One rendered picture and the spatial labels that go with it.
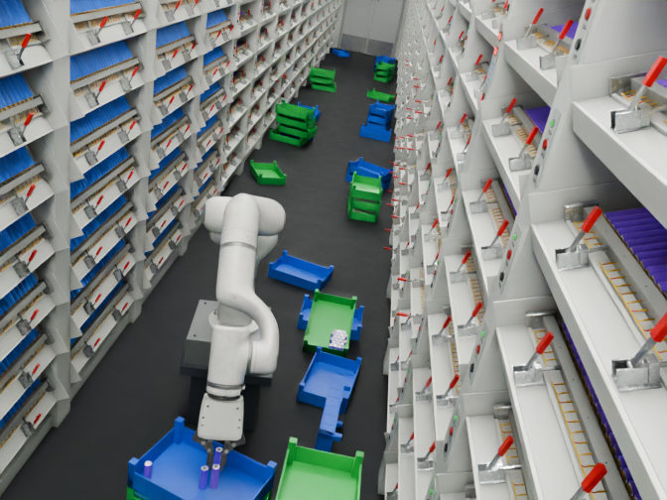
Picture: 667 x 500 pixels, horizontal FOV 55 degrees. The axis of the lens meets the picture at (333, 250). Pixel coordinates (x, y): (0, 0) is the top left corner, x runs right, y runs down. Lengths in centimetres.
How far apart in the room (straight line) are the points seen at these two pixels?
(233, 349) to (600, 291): 87
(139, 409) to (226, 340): 113
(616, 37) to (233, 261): 95
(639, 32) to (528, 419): 56
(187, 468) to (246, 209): 68
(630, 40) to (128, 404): 210
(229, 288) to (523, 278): 71
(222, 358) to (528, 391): 74
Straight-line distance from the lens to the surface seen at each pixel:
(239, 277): 154
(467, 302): 161
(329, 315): 308
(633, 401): 70
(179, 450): 183
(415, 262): 264
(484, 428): 124
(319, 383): 278
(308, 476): 181
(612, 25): 103
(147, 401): 261
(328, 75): 812
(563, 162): 106
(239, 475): 178
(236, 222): 159
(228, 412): 154
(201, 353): 230
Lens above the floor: 168
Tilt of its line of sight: 25 degrees down
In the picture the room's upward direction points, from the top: 11 degrees clockwise
